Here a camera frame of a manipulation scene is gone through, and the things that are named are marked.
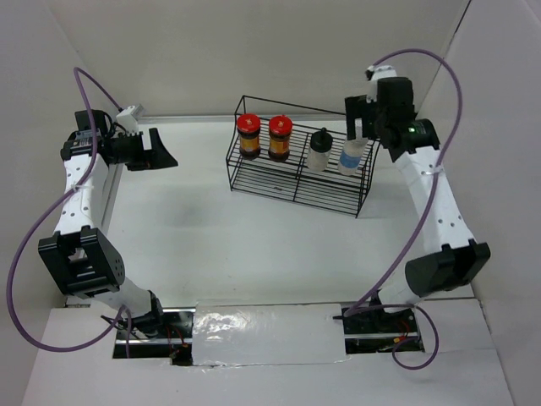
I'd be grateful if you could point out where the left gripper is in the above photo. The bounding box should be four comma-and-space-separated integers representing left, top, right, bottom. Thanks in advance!
109, 128, 178, 172

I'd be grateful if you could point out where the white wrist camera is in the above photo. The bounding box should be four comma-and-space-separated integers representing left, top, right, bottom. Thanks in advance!
115, 104, 145, 134
364, 63, 396, 103

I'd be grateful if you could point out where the red-lid sauce jar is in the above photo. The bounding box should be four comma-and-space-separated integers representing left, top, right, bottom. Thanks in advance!
268, 115, 292, 162
236, 113, 261, 159

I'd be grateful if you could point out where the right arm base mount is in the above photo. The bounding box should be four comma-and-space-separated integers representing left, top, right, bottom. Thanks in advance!
332, 307, 424, 354

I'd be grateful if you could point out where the red-lid sauce jar front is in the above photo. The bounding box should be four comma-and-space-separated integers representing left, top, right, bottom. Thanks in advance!
236, 113, 261, 159

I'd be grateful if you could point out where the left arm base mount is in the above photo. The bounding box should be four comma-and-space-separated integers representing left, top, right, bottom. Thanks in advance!
128, 308, 195, 366

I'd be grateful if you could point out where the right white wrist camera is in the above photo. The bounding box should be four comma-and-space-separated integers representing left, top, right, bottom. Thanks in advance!
364, 63, 396, 103

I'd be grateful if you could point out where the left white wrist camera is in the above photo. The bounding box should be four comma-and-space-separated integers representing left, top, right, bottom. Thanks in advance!
115, 104, 145, 134

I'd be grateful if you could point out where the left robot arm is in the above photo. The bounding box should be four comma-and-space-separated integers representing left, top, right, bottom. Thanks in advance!
38, 105, 178, 338

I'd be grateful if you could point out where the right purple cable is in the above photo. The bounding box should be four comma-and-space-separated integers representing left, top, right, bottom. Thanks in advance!
342, 47, 462, 372

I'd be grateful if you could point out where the black-lid white spice jar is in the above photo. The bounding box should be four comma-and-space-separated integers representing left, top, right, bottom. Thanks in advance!
306, 128, 333, 172

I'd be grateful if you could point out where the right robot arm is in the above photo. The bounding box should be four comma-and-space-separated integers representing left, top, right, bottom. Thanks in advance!
346, 77, 491, 332

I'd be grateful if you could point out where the black wire rack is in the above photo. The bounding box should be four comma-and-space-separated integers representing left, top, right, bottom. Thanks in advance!
226, 95, 380, 217

